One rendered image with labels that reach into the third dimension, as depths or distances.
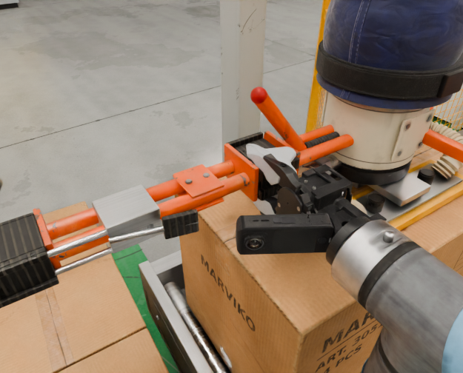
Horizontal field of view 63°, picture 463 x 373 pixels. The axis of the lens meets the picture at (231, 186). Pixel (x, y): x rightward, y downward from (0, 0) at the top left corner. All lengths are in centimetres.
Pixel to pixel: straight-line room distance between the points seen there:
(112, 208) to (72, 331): 63
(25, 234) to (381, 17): 52
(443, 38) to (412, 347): 39
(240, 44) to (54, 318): 119
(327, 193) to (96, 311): 77
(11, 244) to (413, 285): 42
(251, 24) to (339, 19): 106
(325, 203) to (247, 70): 126
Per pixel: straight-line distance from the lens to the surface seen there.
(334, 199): 50
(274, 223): 44
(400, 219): 71
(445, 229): 76
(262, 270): 60
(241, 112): 176
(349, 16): 60
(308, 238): 46
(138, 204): 49
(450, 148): 71
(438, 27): 59
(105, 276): 117
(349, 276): 43
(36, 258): 45
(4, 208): 253
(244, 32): 164
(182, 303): 106
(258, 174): 53
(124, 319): 107
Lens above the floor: 140
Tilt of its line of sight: 37 degrees down
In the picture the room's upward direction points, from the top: straight up
